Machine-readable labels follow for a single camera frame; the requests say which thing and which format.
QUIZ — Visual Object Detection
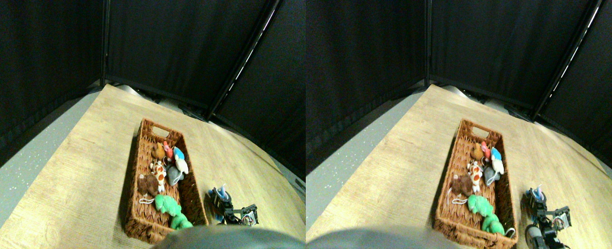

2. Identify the white brown spotted plush toy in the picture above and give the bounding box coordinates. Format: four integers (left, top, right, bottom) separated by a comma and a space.
467, 161, 485, 195
149, 160, 168, 194

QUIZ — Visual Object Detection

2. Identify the brown wicker basket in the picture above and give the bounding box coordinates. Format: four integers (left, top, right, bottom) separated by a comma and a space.
433, 119, 519, 248
124, 118, 209, 245

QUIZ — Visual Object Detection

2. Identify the grey plush toy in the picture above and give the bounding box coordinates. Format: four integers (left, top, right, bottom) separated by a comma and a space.
166, 166, 185, 187
483, 167, 501, 187

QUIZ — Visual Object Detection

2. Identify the black curtain stand pole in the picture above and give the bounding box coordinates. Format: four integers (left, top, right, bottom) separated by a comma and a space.
204, 0, 284, 121
528, 0, 606, 121
424, 0, 434, 87
100, 0, 111, 87

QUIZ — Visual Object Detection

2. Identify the light blue plush toy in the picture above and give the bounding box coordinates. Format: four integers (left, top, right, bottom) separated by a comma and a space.
210, 184, 230, 203
526, 185, 547, 204

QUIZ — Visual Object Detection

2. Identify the black bracket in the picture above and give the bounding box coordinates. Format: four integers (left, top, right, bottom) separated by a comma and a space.
239, 203, 259, 227

